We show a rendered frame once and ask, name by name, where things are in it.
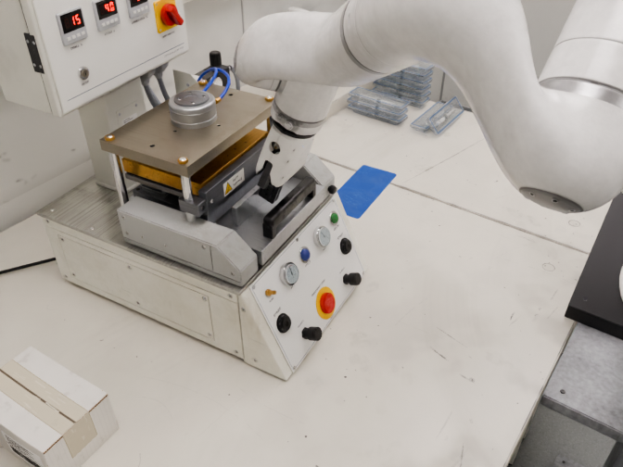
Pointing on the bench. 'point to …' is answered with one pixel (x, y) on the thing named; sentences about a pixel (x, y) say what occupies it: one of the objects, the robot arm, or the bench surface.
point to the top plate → (190, 127)
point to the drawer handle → (287, 206)
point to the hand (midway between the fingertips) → (270, 189)
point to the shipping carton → (51, 412)
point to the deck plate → (105, 213)
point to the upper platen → (144, 174)
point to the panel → (307, 283)
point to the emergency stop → (327, 303)
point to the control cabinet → (91, 62)
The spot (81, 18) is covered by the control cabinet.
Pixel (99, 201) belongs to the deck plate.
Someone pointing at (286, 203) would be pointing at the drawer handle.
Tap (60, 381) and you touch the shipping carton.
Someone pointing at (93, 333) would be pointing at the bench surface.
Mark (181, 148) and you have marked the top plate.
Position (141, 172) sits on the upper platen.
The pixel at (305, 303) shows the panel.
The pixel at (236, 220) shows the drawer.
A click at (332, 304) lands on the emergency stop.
